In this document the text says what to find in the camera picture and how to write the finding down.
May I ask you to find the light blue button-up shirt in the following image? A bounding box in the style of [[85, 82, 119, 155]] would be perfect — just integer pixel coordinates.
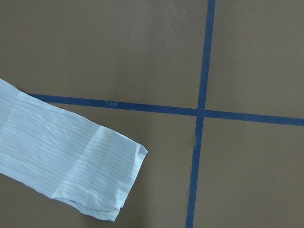
[[0, 81, 147, 221]]

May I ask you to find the brown paper table cover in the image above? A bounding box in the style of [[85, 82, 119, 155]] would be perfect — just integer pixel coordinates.
[[0, 0, 304, 228]]

